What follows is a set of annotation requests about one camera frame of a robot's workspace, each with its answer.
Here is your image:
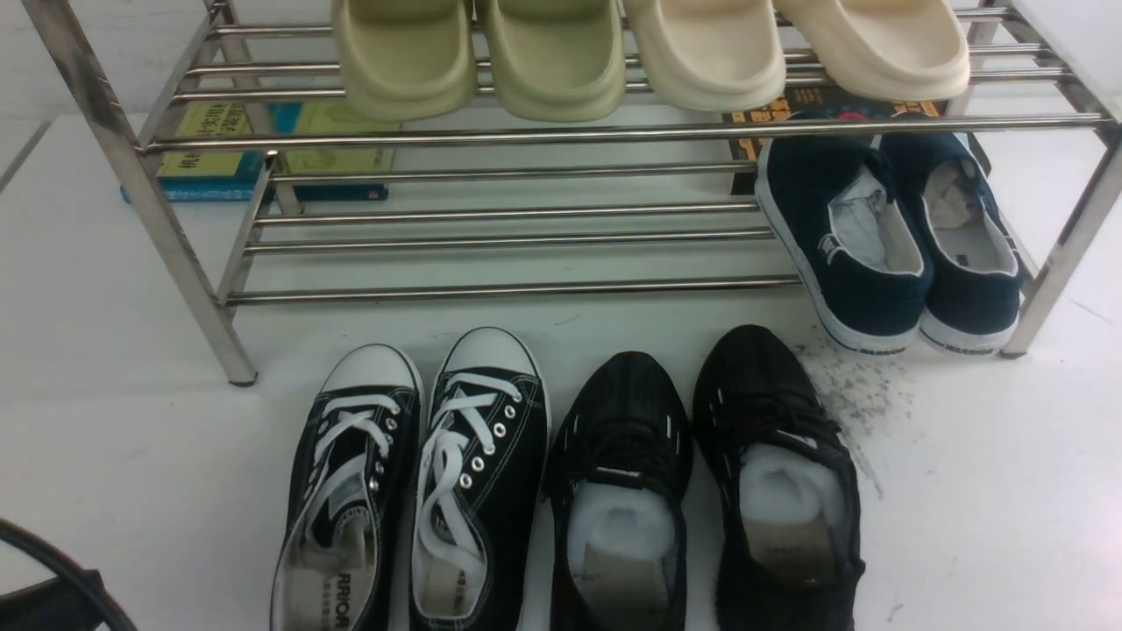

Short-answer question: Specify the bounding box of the cream slipper left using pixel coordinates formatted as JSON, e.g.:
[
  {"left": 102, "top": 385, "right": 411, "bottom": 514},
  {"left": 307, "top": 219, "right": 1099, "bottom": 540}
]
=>
[{"left": 622, "top": 1, "right": 787, "bottom": 113}]

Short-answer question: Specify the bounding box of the navy slip-on shoe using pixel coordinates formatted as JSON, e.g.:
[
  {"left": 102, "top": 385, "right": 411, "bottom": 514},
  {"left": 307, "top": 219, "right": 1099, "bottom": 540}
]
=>
[
  {"left": 873, "top": 131, "right": 1026, "bottom": 357},
  {"left": 754, "top": 135, "right": 934, "bottom": 357}
]

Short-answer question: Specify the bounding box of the olive green slipper right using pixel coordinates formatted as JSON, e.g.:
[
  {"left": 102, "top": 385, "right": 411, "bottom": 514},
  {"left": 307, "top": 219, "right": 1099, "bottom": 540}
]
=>
[{"left": 473, "top": 1, "right": 626, "bottom": 124}]

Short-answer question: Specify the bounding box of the black mesh sneaker right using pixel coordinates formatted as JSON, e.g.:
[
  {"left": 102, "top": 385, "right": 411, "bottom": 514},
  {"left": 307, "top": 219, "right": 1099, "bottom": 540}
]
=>
[{"left": 691, "top": 326, "right": 865, "bottom": 630}]

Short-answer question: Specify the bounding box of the black canvas sneaker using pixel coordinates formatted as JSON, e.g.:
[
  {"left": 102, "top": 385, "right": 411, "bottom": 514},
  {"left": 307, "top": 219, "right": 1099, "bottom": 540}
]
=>
[
  {"left": 408, "top": 327, "right": 552, "bottom": 630},
  {"left": 269, "top": 344, "right": 423, "bottom": 630}
]

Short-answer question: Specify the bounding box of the yellow green book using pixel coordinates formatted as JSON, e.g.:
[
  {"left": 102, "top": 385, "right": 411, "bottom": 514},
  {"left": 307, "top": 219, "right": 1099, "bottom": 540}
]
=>
[{"left": 269, "top": 101, "right": 401, "bottom": 202}]

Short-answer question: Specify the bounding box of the black mesh sneaker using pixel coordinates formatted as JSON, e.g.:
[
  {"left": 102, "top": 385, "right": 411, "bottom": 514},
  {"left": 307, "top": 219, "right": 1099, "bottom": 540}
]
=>
[
  {"left": 691, "top": 326, "right": 865, "bottom": 630},
  {"left": 545, "top": 351, "right": 693, "bottom": 630}
]

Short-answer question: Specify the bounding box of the cream slipper right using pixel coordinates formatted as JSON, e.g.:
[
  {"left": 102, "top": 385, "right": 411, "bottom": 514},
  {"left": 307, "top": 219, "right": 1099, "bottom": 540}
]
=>
[{"left": 774, "top": 1, "right": 971, "bottom": 101}]

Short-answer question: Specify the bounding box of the black cable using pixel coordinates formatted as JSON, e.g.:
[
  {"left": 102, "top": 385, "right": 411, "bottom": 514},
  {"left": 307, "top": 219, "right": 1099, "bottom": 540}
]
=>
[{"left": 0, "top": 516, "right": 139, "bottom": 631}]

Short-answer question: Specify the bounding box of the black orange book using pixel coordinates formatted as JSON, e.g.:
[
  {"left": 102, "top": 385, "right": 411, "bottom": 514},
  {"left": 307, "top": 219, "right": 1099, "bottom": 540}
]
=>
[{"left": 721, "top": 85, "right": 992, "bottom": 195}]

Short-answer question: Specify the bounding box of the cream slipper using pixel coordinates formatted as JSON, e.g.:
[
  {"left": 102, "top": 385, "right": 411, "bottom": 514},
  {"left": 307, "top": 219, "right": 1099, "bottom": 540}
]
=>
[
  {"left": 622, "top": 1, "right": 787, "bottom": 113},
  {"left": 774, "top": 1, "right": 971, "bottom": 101}
]

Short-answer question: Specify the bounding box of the olive green slipper left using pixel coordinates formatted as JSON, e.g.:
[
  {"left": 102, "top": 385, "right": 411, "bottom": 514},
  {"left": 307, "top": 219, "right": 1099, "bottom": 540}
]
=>
[{"left": 331, "top": 1, "right": 478, "bottom": 124}]

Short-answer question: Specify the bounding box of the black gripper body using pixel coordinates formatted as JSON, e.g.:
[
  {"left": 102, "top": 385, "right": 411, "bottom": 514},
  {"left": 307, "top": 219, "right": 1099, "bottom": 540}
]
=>
[{"left": 1, "top": 578, "right": 104, "bottom": 630}]

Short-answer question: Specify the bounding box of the olive green slipper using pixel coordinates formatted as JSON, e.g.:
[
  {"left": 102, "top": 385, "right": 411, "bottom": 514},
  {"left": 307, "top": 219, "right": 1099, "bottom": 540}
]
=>
[
  {"left": 473, "top": 1, "right": 626, "bottom": 124},
  {"left": 331, "top": 1, "right": 478, "bottom": 124}
]

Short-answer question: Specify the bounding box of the black mesh sneaker left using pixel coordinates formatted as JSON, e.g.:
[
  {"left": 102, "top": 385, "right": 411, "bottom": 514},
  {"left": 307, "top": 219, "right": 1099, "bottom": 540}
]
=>
[{"left": 545, "top": 351, "right": 693, "bottom": 630}]

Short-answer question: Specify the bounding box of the navy slip-on shoe left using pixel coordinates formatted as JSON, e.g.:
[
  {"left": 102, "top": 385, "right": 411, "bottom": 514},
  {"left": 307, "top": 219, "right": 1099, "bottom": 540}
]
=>
[{"left": 754, "top": 135, "right": 934, "bottom": 357}]

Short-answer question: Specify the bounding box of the stainless steel shoe rack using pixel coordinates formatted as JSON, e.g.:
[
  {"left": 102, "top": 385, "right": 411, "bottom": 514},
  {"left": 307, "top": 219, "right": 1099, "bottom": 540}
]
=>
[{"left": 24, "top": 1, "right": 1119, "bottom": 387}]

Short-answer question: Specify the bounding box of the navy slip-on shoe right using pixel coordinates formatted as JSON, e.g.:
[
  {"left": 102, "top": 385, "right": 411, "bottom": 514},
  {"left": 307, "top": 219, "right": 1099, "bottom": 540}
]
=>
[{"left": 873, "top": 131, "right": 1026, "bottom": 357}]

